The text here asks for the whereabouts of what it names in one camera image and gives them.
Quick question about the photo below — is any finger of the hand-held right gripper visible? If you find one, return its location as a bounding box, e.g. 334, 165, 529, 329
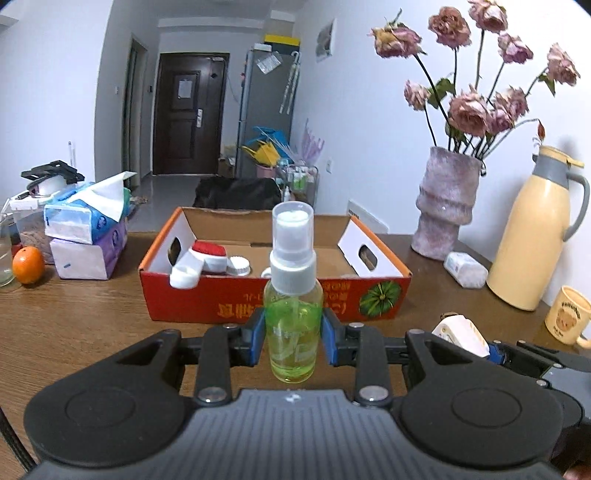
487, 340, 561, 376

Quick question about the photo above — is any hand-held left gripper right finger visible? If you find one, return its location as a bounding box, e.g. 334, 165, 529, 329
321, 307, 476, 407

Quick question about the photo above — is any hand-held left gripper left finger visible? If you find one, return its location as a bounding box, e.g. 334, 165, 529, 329
111, 308, 267, 407

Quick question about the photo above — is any green spray bottle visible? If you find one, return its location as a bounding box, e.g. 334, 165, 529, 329
263, 202, 325, 383

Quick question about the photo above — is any red cardboard box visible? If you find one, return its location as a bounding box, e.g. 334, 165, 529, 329
139, 206, 413, 324

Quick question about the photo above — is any red white lint brush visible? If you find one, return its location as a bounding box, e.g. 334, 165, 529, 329
169, 240, 228, 290

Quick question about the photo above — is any yellow bear mug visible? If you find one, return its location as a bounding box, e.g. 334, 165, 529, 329
544, 285, 591, 349

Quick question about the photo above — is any white plastic jar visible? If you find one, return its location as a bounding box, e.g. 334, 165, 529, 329
443, 251, 489, 290

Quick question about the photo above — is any yellow thermos jug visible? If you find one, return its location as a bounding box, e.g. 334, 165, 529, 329
486, 145, 591, 311

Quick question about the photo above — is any black bag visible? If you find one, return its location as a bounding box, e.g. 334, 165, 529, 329
192, 178, 282, 210

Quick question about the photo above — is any pink ceramic vase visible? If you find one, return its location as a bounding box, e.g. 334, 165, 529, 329
411, 146, 488, 260

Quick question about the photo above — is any storage trolley with bottles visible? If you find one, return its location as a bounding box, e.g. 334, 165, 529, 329
276, 161, 320, 206

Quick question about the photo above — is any yellow bag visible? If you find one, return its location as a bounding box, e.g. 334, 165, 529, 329
241, 142, 280, 168

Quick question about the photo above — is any purple tissue pack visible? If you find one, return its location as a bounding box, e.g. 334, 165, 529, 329
48, 222, 129, 281

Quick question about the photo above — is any pale purple decoration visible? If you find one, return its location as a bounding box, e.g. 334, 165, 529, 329
299, 117, 326, 164

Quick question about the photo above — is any blue folding rack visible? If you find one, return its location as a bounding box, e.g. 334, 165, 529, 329
253, 126, 296, 158

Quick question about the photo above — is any blue tissue pack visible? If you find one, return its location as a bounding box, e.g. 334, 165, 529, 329
44, 171, 138, 244

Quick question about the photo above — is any grey refrigerator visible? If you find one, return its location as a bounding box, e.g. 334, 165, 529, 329
235, 44, 301, 178

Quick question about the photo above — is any dark brown door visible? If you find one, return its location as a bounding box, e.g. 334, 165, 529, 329
152, 52, 230, 176

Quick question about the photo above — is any orange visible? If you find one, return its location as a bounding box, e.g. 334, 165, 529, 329
12, 246, 46, 284

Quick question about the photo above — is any bunch of dried pink roses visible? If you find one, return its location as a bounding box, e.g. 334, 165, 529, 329
368, 0, 581, 160

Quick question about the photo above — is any clear food container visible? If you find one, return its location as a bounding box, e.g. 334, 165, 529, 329
9, 194, 56, 265

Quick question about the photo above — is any grey side door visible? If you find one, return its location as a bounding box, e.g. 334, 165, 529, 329
121, 34, 149, 190

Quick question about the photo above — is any white folded umbrella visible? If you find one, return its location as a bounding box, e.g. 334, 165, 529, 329
278, 52, 301, 114

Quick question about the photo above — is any black plastic stand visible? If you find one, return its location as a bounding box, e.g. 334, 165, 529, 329
21, 160, 86, 185

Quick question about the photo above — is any clear drinking glass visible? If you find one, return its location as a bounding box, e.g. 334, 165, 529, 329
0, 213, 14, 288

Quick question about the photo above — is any clear document pouch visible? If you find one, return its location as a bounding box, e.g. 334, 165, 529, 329
255, 52, 282, 75

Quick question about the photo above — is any wall electrical panel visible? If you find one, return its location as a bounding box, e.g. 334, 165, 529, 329
315, 18, 336, 63

